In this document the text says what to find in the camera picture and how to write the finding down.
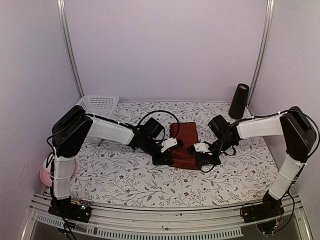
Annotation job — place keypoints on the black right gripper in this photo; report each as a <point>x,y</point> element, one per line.
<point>210,159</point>

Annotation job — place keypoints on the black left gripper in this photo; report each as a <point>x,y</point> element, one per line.
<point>164,157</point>

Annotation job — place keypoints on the dark red towel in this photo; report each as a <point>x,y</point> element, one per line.
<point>189,135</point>

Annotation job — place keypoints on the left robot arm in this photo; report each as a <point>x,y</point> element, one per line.
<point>70,132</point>

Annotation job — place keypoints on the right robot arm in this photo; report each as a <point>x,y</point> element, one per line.
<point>275,140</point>

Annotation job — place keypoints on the floral tablecloth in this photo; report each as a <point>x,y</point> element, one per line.
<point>112,173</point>

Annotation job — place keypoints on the black cylinder cup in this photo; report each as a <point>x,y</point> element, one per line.
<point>239,101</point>

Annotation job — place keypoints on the white plastic basket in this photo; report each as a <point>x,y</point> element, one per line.
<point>99,105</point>

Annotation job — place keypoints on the pink plate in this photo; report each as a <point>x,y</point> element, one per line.
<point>46,175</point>

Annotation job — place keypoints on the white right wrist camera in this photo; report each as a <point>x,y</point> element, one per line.
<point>202,148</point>

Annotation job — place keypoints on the front aluminium rail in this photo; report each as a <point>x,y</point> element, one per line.
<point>115,222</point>

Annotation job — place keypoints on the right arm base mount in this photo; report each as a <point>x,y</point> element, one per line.
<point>269,208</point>

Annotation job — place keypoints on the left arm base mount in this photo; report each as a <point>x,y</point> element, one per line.
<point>70,211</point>

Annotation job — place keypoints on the right aluminium frame post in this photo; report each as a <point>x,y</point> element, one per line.
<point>268,18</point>

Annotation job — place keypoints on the aluminium frame post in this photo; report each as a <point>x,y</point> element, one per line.
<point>268,18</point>
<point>62,13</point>

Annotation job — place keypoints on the left aluminium frame post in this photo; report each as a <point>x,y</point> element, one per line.
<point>62,13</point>

